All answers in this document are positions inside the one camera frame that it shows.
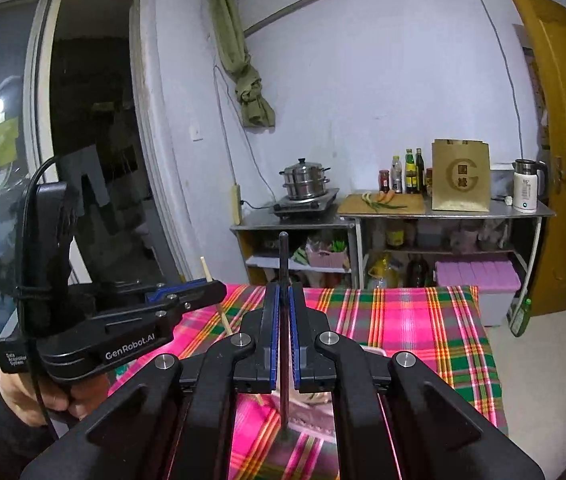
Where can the person's left hand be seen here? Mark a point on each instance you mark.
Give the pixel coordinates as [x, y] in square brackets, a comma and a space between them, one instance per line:
[58, 405]

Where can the dark glass bottle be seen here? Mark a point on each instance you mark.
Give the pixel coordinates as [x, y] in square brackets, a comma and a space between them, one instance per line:
[416, 272]

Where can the bottle with yellow label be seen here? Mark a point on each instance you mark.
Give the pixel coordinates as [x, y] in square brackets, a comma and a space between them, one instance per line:
[396, 235]

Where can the low metal table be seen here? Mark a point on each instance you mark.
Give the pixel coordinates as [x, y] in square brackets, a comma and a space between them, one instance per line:
[258, 227]

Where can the clear plastic bottle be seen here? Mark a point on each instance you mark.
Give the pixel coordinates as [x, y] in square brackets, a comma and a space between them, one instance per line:
[396, 177]

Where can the wooden chopstick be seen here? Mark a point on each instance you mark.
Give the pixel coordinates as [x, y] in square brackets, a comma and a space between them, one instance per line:
[207, 271]

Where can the pink plastic basket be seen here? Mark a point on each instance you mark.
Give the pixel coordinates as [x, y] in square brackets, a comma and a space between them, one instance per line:
[328, 259]

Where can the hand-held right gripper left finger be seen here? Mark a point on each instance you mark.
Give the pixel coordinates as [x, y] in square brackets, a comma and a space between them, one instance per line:
[274, 330]

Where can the carrot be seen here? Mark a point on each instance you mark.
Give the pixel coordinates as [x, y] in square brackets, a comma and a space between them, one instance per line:
[390, 196]

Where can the wooden cutting board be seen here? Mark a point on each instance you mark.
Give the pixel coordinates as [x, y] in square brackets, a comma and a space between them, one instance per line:
[413, 204]

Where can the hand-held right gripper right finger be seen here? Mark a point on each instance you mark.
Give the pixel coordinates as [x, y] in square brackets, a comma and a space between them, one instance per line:
[295, 330]

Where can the green hanging cloth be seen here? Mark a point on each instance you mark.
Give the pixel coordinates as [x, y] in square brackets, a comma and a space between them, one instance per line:
[248, 85]

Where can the dark sauce bottle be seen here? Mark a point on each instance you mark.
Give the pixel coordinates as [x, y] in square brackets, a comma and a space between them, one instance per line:
[420, 172]

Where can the white electric kettle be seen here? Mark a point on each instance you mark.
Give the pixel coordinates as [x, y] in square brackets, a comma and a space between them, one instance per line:
[525, 190]

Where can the plaid tablecloth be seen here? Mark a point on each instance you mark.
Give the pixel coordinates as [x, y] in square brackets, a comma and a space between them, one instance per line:
[413, 335]

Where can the yellow power strip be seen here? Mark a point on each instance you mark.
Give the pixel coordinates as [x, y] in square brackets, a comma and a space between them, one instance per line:
[236, 205]

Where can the steel steamer pot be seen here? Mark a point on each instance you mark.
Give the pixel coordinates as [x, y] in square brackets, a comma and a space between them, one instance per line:
[305, 180]

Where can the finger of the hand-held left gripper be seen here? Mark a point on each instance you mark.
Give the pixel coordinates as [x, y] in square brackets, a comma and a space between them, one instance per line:
[203, 294]
[173, 290]

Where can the tall metal shelf table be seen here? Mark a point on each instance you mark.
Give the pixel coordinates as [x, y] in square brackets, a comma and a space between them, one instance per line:
[463, 216]

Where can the green bottle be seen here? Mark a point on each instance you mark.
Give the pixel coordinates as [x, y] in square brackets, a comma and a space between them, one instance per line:
[521, 317]

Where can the wall switch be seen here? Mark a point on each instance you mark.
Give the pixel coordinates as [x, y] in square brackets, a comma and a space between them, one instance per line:
[196, 131]

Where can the pink lidded storage box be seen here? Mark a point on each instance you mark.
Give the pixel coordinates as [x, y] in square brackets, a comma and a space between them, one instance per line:
[478, 280]

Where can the gold paper bag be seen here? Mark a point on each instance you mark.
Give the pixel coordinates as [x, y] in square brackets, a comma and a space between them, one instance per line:
[460, 175]

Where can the red sauce jar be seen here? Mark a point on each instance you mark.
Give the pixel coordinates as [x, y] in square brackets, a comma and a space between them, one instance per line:
[383, 182]

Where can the brown spice jar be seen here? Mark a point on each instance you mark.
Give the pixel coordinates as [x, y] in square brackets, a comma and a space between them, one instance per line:
[429, 182]

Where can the yellow oil jug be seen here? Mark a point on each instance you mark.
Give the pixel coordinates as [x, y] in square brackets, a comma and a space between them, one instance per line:
[383, 272]

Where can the black chopstick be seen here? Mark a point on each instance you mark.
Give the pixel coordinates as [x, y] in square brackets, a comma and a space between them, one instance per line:
[284, 260]

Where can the pink utensil holder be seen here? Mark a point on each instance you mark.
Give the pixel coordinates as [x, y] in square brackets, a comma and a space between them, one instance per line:
[313, 412]

